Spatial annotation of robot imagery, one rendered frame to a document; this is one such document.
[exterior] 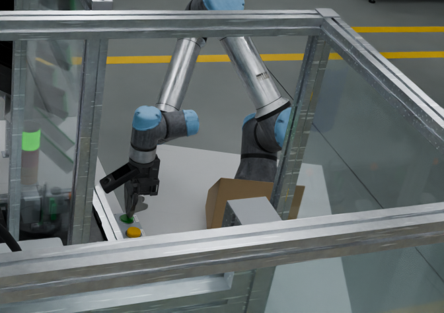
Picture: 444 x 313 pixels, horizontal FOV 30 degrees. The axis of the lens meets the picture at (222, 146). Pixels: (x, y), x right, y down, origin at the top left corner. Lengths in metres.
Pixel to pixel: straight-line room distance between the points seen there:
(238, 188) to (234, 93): 2.88
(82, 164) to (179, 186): 1.49
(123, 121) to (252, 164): 2.36
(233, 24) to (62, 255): 0.60
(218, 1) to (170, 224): 0.73
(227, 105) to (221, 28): 3.94
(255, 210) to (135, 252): 0.41
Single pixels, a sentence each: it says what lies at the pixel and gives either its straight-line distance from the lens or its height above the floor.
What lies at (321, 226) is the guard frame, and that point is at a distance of 0.83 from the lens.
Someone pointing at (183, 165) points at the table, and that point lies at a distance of 2.95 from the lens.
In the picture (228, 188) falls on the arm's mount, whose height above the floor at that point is 1.07.
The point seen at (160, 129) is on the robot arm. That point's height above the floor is 1.29.
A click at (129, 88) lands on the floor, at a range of 5.20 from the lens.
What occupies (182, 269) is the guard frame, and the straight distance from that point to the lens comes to 0.77.
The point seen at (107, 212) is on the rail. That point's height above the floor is 0.96.
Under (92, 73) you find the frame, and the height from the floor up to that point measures 1.87.
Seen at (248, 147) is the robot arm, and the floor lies 1.14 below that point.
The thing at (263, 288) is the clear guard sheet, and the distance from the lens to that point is 0.85.
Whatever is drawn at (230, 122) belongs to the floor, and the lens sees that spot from 5.01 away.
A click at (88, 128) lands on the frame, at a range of 1.33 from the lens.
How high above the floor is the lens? 2.46
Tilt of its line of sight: 31 degrees down
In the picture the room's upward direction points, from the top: 11 degrees clockwise
